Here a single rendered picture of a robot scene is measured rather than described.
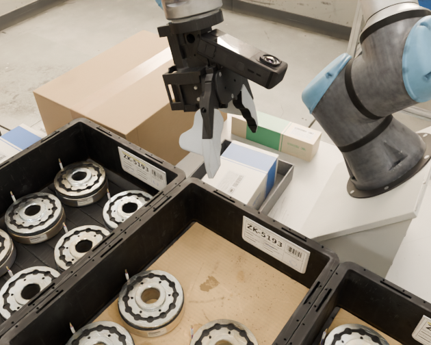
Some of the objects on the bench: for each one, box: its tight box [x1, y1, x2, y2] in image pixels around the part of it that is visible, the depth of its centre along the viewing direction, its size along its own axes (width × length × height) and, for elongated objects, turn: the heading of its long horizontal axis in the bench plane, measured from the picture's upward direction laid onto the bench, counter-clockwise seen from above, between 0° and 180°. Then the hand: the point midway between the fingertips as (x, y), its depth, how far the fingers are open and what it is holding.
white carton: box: [202, 140, 279, 210], centre depth 103 cm, size 20×12×9 cm, turn 152°
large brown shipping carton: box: [33, 30, 228, 166], centre depth 118 cm, size 40×30×20 cm
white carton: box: [0, 123, 46, 172], centre depth 108 cm, size 20×12×9 cm, turn 145°
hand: (239, 155), depth 64 cm, fingers open, 14 cm apart
